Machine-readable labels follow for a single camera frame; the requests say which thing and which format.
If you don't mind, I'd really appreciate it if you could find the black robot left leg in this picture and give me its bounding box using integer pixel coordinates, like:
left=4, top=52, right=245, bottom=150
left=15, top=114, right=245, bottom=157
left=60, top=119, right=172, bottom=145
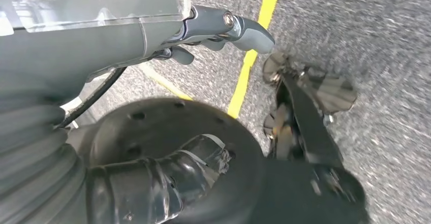
left=67, top=71, right=371, bottom=224

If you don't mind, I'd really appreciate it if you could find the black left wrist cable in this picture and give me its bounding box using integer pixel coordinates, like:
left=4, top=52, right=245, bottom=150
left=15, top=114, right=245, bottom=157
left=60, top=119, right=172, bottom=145
left=55, top=67, right=127, bottom=129

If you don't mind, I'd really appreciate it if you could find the black robot left foot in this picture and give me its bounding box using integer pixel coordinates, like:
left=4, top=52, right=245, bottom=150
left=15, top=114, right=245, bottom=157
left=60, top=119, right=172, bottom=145
left=262, top=49, right=358, bottom=142

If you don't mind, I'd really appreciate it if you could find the yellow floor tape square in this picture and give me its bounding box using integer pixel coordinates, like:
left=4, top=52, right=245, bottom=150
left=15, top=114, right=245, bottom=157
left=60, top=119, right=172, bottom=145
left=137, top=0, right=285, bottom=119

